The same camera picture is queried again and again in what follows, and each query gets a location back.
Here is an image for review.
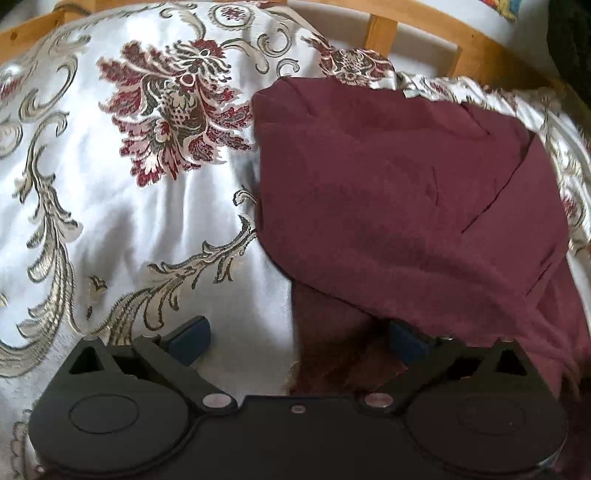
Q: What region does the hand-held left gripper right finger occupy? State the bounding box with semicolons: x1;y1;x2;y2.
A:
362;320;536;411

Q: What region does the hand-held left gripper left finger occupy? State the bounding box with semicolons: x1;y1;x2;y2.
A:
67;315;238;411

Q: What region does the maroon cloth garment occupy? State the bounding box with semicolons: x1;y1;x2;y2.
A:
252;76;591;480

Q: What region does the white floral satin bedspread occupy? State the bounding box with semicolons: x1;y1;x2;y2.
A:
0;0;591;480

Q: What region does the dark cloth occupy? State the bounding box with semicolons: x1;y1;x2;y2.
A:
542;0;591;95

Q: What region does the wooden bed frame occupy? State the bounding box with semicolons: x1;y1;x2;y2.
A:
0;0;591;121

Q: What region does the yellow-edged colourful wall poster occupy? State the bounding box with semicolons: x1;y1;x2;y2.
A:
478;0;519;21

